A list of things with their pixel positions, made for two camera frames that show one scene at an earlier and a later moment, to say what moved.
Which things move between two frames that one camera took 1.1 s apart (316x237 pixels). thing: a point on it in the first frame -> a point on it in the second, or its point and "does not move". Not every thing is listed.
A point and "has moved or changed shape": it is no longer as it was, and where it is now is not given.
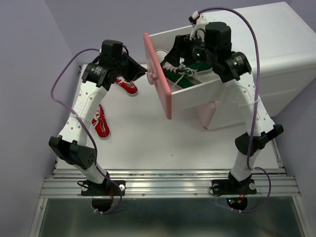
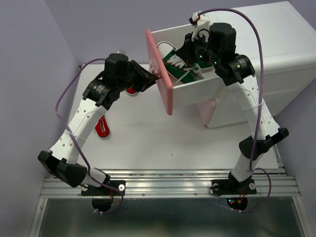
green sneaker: (181, 77) has moved or changed shape
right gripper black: (181, 47) does not move
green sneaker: (200, 67) does not move
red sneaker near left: (100, 123) does not move
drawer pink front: (160, 86) has moved or changed shape
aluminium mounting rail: (62, 182) does not move
